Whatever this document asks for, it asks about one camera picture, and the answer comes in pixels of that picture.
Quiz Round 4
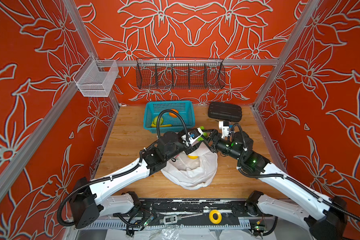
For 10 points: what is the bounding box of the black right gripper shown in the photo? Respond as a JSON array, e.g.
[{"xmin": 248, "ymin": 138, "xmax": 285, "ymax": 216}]
[{"xmin": 198, "ymin": 128, "xmax": 246, "ymax": 163}]

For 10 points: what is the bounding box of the yellow lemon fruit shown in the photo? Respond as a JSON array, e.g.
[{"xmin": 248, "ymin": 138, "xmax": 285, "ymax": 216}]
[{"xmin": 187, "ymin": 155, "xmax": 199, "ymax": 160}]

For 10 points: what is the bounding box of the white plastic bag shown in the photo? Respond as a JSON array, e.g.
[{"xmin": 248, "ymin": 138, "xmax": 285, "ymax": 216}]
[{"xmin": 161, "ymin": 144, "xmax": 218, "ymax": 190}]

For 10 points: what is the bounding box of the orange fruit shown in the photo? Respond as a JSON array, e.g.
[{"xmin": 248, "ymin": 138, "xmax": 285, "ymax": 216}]
[{"xmin": 169, "ymin": 109, "xmax": 179, "ymax": 118}]

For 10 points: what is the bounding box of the yellow banana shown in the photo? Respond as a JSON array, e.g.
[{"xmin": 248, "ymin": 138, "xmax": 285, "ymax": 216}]
[{"xmin": 151, "ymin": 124, "xmax": 172, "ymax": 128}]

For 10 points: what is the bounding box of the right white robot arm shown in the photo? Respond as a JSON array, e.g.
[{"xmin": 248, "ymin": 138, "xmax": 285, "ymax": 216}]
[{"xmin": 199, "ymin": 123, "xmax": 360, "ymax": 240}]

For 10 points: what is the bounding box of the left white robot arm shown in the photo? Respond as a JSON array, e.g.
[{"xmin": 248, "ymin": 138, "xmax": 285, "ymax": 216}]
[{"xmin": 57, "ymin": 114, "xmax": 204, "ymax": 229}]

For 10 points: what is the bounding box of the teal plastic basket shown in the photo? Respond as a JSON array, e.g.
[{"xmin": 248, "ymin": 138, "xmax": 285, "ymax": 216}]
[{"xmin": 143, "ymin": 101, "xmax": 196, "ymax": 134}]

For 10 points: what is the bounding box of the yellow tape roll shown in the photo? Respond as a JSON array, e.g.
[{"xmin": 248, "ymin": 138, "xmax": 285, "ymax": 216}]
[{"xmin": 209, "ymin": 210, "xmax": 222, "ymax": 225}]

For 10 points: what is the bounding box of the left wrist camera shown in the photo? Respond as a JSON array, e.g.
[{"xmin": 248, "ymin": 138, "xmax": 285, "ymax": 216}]
[{"xmin": 182, "ymin": 128, "xmax": 203, "ymax": 144}]

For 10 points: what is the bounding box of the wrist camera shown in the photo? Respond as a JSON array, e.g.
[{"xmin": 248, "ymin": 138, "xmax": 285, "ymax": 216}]
[
  {"xmin": 182, "ymin": 128, "xmax": 203, "ymax": 144},
  {"xmin": 219, "ymin": 121, "xmax": 231, "ymax": 139}
]

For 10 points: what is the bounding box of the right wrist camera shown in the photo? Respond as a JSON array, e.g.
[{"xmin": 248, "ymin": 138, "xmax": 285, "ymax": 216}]
[{"xmin": 219, "ymin": 121, "xmax": 231, "ymax": 139}]

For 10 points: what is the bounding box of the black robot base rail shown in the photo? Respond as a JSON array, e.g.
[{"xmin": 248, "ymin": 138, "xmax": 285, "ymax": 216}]
[{"xmin": 101, "ymin": 197, "xmax": 273, "ymax": 231}]

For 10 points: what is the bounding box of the black wire wall basket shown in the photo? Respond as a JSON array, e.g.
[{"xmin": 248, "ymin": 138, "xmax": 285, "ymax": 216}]
[{"xmin": 136, "ymin": 57, "xmax": 226, "ymax": 90}]

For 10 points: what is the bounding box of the clear plastic wall bin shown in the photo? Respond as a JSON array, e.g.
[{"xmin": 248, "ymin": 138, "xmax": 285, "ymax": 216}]
[{"xmin": 73, "ymin": 55, "xmax": 119, "ymax": 97}]

